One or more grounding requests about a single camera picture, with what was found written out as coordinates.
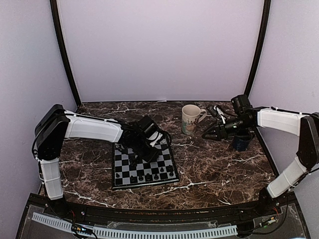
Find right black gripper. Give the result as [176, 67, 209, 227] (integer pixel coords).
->
[202, 116, 251, 141]

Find white slotted cable duct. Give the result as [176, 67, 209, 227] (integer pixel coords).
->
[31, 213, 238, 239]

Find black white chessboard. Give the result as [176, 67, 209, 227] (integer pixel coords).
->
[112, 139, 179, 190]

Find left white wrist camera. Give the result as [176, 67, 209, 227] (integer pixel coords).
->
[148, 131, 164, 147]

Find left black frame post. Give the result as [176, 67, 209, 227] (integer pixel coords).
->
[49, 0, 82, 107]

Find dark blue mug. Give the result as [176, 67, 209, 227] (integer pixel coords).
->
[232, 131, 255, 152]

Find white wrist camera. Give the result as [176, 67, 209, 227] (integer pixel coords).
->
[207, 105, 227, 123]
[148, 131, 164, 147]

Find black chess knight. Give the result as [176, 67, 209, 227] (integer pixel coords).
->
[145, 173, 152, 181]

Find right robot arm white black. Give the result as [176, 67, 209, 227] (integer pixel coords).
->
[202, 95, 319, 216]

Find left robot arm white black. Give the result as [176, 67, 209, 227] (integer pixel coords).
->
[31, 104, 164, 217]

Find right black frame post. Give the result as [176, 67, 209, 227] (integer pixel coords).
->
[244, 0, 272, 97]

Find pile of black chess pieces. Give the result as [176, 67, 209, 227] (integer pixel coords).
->
[129, 154, 139, 167]

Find black frame post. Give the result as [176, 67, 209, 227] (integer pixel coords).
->
[244, 0, 272, 97]
[49, 0, 82, 107]

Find cream seashell mug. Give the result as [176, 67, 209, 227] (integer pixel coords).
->
[181, 105, 207, 135]

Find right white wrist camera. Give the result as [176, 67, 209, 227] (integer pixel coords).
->
[207, 105, 227, 123]

